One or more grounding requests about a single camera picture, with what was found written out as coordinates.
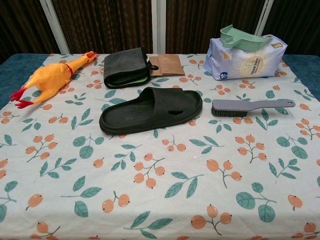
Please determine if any black rubber slipper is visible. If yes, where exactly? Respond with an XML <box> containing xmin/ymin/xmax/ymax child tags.
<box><xmin>99</xmin><ymin>87</ymin><xmax>203</xmax><ymax>136</ymax></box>

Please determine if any grey brush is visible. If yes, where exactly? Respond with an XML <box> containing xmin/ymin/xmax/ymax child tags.
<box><xmin>211</xmin><ymin>98</ymin><xmax>296</xmax><ymax>118</ymax></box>

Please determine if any brown paper envelope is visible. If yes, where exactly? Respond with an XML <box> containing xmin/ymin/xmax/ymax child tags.
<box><xmin>147</xmin><ymin>54</ymin><xmax>186</xmax><ymax>77</ymax></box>

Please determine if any black pouch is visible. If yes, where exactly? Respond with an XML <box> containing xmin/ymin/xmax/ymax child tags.
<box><xmin>103</xmin><ymin>47</ymin><xmax>160</xmax><ymax>89</ymax></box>

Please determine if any floral print tablecloth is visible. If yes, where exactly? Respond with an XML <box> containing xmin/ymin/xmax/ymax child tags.
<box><xmin>0</xmin><ymin>53</ymin><xmax>320</xmax><ymax>240</ymax></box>

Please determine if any pale blue tissue pack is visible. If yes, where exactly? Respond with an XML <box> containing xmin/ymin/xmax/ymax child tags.
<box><xmin>202</xmin><ymin>34</ymin><xmax>288</xmax><ymax>81</ymax></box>

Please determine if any dark pleated partition panel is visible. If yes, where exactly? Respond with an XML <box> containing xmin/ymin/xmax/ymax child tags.
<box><xmin>254</xmin><ymin>0</ymin><xmax>320</xmax><ymax>56</ymax></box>
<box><xmin>156</xmin><ymin>0</ymin><xmax>273</xmax><ymax>55</ymax></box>
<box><xmin>0</xmin><ymin>0</ymin><xmax>71</xmax><ymax>65</ymax></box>
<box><xmin>39</xmin><ymin>0</ymin><xmax>158</xmax><ymax>55</ymax></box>

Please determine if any green plastic dustpan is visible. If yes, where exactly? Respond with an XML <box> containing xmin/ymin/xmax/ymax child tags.
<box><xmin>219</xmin><ymin>24</ymin><xmax>274</xmax><ymax>49</ymax></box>

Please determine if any yellow rubber chicken toy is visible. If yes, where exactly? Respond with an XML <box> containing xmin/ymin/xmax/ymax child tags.
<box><xmin>9</xmin><ymin>50</ymin><xmax>98</xmax><ymax>109</ymax></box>

